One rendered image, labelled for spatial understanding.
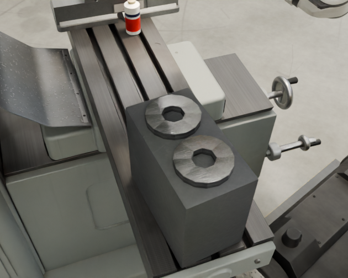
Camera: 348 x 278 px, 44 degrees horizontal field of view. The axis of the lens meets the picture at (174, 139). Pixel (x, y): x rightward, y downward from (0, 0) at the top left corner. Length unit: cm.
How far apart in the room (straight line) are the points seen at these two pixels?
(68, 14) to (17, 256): 71
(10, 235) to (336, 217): 90
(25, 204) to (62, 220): 15
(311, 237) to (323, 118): 128
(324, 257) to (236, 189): 66
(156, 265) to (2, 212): 56
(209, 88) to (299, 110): 127
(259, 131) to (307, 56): 151
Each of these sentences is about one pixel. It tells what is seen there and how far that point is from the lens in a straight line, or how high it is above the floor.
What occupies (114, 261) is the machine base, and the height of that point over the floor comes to 20.
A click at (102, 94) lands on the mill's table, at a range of 102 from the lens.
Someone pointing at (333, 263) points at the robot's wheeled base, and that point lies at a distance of 125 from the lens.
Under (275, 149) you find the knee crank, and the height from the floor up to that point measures 55.
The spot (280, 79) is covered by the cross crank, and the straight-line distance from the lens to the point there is 149.
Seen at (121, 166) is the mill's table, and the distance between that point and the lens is 87.
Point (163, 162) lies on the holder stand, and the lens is 64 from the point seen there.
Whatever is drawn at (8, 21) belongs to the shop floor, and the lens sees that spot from 312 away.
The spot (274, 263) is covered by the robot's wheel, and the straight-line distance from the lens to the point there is 117.
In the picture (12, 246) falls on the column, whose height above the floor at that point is 51.
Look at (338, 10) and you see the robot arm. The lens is 91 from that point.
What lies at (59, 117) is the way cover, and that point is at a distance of 107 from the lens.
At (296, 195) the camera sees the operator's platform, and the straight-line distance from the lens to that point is 155.
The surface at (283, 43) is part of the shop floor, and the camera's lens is 287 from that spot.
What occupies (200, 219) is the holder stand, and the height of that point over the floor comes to 108.
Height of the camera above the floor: 163
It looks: 49 degrees down
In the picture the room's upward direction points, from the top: 2 degrees clockwise
